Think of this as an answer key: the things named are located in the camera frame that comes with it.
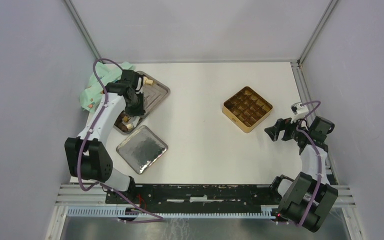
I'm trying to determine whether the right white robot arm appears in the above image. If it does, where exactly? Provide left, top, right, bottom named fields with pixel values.
left=264, top=116, right=338, bottom=233

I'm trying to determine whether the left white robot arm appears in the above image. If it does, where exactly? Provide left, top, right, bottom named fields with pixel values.
left=64, top=70, right=147, bottom=204

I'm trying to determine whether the steel chocolate tray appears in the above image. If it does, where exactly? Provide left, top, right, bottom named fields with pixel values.
left=114, top=71, right=170, bottom=135

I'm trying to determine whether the gold chocolate box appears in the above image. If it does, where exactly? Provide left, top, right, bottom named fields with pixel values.
left=222, top=86, right=273, bottom=133

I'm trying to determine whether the silver box lid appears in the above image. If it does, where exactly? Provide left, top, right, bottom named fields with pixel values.
left=116, top=125, right=168, bottom=175

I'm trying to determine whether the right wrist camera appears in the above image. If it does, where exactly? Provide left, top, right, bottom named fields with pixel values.
left=290, top=102, right=308, bottom=116

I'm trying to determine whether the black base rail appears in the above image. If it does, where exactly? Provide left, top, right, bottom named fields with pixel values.
left=105, top=183, right=292, bottom=215

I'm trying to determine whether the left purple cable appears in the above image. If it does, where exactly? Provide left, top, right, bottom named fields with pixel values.
left=76, top=58, right=164, bottom=224

